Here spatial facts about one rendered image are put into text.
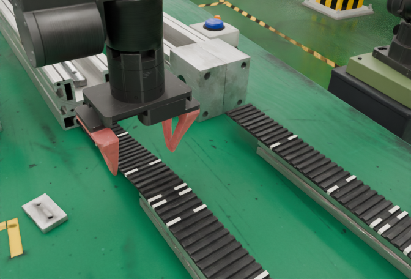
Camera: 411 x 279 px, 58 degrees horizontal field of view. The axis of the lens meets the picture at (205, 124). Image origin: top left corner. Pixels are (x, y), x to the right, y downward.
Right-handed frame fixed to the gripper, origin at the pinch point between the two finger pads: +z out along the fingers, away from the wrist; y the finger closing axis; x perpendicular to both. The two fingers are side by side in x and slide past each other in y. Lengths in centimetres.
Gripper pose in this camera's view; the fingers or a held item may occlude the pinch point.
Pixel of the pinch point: (142, 155)
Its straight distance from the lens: 46.1
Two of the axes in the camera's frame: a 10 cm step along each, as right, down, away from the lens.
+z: -0.4, 8.2, 5.7
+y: -8.1, 3.1, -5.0
